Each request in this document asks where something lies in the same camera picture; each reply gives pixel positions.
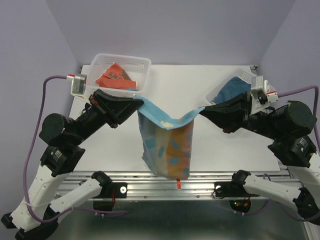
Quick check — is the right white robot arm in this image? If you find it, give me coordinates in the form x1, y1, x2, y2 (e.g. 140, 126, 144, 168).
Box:
200, 92, 320, 225

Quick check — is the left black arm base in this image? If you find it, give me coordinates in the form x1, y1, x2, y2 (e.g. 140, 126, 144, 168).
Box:
93, 182, 128, 212

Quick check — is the light blue patterned towel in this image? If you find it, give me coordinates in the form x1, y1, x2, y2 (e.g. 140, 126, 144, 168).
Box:
133, 95, 205, 189

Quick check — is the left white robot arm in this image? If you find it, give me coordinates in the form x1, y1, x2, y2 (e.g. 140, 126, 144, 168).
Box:
1, 90, 144, 240

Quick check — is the yellow grey towel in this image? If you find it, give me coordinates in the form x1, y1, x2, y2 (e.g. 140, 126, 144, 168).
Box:
212, 76, 251, 104

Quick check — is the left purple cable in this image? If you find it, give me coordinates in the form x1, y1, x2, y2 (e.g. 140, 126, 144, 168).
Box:
22, 74, 130, 223

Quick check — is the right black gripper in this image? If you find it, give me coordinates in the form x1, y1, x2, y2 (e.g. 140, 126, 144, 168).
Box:
197, 89, 283, 139

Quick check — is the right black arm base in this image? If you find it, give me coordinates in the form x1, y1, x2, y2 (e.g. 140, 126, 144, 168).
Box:
212, 181, 259, 214

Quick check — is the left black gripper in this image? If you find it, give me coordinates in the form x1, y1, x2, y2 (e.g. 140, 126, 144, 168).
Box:
73, 86, 147, 143

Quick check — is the aluminium frame rail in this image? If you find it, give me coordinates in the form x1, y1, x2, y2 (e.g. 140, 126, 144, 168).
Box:
29, 170, 313, 240

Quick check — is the white basket with towels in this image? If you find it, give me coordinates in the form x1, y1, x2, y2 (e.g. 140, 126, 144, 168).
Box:
85, 53, 152, 97

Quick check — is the empty white basket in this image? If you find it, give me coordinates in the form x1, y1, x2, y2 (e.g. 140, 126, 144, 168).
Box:
204, 68, 257, 105

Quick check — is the red white towel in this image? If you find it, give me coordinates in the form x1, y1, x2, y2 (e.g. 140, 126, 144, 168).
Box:
95, 62, 138, 91

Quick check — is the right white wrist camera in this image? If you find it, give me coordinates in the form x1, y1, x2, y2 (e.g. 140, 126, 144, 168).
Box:
250, 75, 279, 115

